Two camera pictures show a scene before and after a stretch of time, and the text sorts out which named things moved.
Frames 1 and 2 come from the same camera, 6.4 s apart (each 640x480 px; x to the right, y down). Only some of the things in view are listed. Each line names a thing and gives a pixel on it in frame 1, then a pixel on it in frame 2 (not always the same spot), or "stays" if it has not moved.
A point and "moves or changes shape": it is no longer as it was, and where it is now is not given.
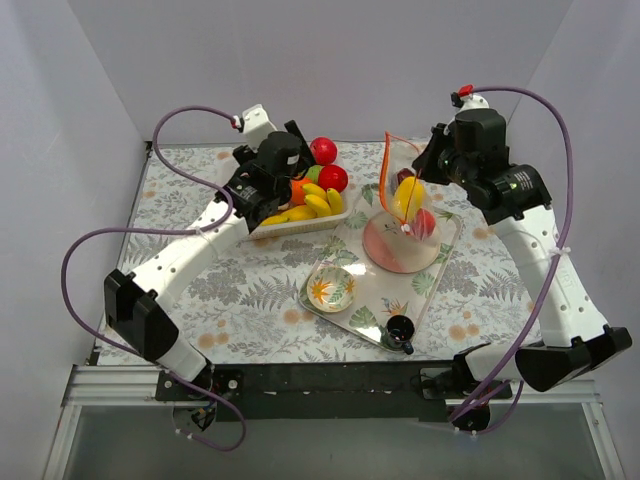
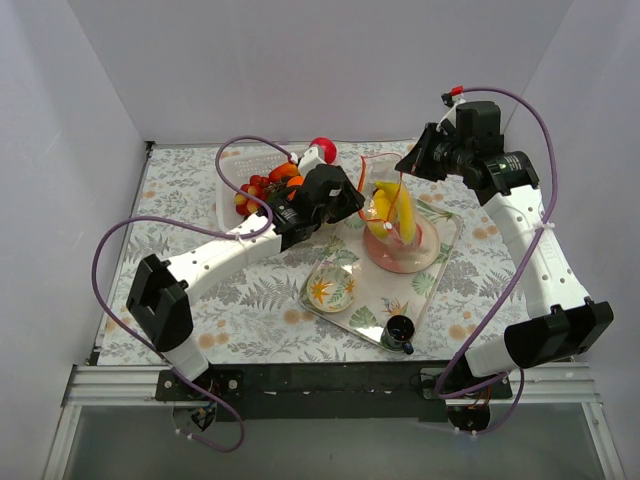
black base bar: x=320 y=392 stays
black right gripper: x=429 y=157 stays
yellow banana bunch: x=322 y=202 moves or changes shape
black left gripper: x=298 y=138 → x=344 y=198
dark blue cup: x=399 y=332 stays
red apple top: x=324 y=150 stays
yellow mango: x=408 y=197 → x=407 y=215
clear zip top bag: x=406 y=196 → x=387 y=202
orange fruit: x=297 y=192 stays
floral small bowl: x=331 y=289 stays
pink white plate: x=390 y=246 stays
